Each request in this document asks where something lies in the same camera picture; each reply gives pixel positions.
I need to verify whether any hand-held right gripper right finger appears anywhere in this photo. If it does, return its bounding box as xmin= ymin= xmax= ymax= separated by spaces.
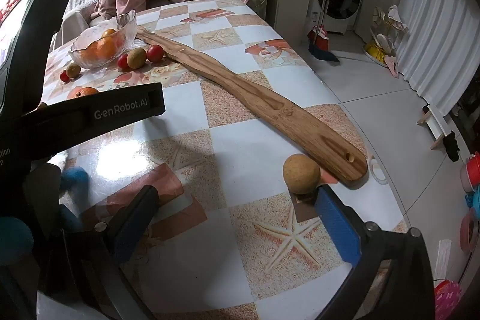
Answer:
xmin=315 ymin=185 xmax=437 ymax=320

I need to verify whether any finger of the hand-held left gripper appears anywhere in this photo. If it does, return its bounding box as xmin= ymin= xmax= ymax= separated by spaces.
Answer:
xmin=60 ymin=166 xmax=91 ymax=199
xmin=58 ymin=204 xmax=85 ymax=231

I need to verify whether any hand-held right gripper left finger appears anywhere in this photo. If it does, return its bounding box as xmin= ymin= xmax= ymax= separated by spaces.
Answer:
xmin=37 ymin=185 xmax=163 ymax=320

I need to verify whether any clear glass bowl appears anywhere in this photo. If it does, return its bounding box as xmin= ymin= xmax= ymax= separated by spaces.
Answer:
xmin=69 ymin=13 xmax=137 ymax=70

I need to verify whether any white tape roll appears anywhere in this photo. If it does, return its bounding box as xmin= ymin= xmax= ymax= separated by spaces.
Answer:
xmin=367 ymin=155 xmax=390 ymax=186

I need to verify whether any checkered starfish tablecloth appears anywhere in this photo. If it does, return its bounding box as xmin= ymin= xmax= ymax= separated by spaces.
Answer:
xmin=35 ymin=0 xmax=409 ymax=320

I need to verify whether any long wooden board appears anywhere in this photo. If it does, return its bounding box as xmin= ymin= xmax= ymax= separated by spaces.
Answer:
xmin=133 ymin=25 xmax=369 ymax=189

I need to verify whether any pink bowl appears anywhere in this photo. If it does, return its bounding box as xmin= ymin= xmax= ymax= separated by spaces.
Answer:
xmin=459 ymin=209 xmax=480 ymax=253

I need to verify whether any pink bag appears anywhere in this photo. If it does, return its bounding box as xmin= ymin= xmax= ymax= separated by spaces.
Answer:
xmin=433 ymin=279 xmax=464 ymax=320

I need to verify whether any black sock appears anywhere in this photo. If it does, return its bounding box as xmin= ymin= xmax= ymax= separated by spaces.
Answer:
xmin=442 ymin=130 xmax=461 ymax=162

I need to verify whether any red white toy pot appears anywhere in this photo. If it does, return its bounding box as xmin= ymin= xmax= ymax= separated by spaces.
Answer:
xmin=459 ymin=151 xmax=480 ymax=193

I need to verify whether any pink slipper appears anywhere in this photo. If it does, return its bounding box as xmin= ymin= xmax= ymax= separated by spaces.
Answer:
xmin=384 ymin=55 xmax=400 ymax=77

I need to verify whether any red broom and dustpan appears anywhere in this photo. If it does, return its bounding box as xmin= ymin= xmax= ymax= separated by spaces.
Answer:
xmin=307 ymin=0 xmax=341 ymax=64

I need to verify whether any wooden rack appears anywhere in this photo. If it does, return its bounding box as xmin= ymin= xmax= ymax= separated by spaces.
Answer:
xmin=362 ymin=5 xmax=409 ymax=66

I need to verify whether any white curtain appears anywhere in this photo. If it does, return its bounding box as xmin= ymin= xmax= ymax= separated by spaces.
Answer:
xmin=390 ymin=0 xmax=480 ymax=103

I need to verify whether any white wooden frame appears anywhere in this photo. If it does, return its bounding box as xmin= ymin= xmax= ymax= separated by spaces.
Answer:
xmin=417 ymin=104 xmax=456 ymax=150

